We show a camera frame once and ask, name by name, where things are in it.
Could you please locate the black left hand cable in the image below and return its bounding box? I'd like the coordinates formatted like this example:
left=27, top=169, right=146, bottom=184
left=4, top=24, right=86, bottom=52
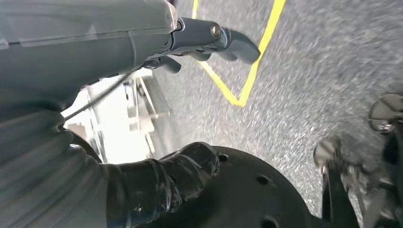
left=64, top=73, right=132, bottom=121

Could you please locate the black round robot joint housing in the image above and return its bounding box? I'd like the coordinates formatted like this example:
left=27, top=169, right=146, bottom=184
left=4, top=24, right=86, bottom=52
left=138, top=146, right=360, bottom=228

